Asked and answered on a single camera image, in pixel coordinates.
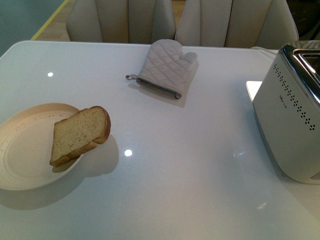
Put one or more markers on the white chrome toaster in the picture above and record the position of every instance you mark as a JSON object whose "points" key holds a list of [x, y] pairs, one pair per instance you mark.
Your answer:
{"points": [[287, 110]]}

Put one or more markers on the beige chair left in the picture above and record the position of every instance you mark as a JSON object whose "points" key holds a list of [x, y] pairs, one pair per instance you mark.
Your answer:
{"points": [[121, 21]]}

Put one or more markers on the bread slice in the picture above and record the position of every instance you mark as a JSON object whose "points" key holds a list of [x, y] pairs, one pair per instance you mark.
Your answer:
{"points": [[79, 134]]}

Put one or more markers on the beige chair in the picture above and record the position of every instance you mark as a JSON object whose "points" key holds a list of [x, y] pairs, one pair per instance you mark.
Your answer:
{"points": [[121, 21], [236, 24]]}

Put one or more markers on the grey quilted oven mitt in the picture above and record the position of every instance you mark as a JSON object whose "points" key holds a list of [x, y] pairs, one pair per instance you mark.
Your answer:
{"points": [[167, 69]]}

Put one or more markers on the beige chair right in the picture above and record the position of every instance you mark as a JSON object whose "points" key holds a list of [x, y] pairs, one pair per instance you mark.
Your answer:
{"points": [[236, 24]]}

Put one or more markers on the cream round plate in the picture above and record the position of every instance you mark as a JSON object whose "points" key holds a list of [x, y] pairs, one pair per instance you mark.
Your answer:
{"points": [[25, 147]]}

